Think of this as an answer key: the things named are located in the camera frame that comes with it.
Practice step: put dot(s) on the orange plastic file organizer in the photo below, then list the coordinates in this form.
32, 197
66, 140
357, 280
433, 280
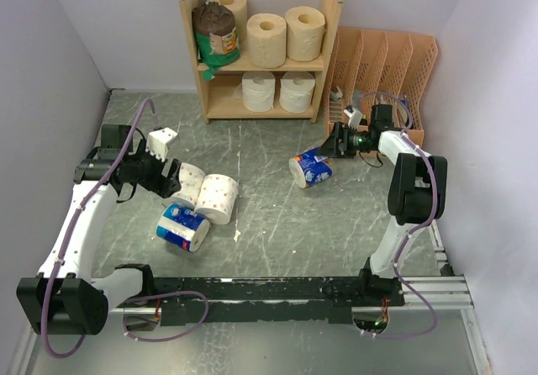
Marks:
378, 63

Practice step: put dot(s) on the pink dotted roll left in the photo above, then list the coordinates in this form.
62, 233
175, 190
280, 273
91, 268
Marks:
191, 180

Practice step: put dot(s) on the green brown paper roll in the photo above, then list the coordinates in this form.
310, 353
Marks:
217, 42

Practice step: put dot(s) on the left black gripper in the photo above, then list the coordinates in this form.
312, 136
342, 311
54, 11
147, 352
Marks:
160, 184

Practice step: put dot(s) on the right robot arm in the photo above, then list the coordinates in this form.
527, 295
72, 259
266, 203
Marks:
416, 196

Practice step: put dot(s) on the wooden two-tier shelf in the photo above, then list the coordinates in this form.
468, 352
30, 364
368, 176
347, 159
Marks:
220, 97

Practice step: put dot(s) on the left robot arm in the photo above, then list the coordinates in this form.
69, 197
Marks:
63, 293

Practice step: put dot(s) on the plain white roll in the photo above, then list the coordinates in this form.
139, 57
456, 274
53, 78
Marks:
297, 88
258, 90

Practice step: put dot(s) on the blue roll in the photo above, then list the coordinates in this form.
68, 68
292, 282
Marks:
309, 169
182, 227

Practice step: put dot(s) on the pink dotted roll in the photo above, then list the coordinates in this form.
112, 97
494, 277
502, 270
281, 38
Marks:
216, 198
191, 180

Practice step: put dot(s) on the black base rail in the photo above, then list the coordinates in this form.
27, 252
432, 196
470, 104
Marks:
247, 300

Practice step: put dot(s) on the aluminium extrusion rail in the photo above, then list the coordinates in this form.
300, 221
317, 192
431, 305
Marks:
447, 291

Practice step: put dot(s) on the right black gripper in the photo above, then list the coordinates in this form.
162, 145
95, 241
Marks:
334, 148

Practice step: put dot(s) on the white item in organizer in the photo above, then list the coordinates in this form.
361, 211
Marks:
336, 95

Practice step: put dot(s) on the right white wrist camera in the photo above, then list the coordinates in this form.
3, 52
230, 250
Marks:
354, 116

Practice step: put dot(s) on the pink dotted roll right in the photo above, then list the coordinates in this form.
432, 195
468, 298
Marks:
216, 198

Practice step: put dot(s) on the blue item in organizer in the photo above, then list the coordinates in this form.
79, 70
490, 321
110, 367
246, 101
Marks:
356, 96

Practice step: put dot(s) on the beige paper roll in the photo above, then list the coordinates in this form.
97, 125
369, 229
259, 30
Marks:
305, 31
267, 40
239, 10

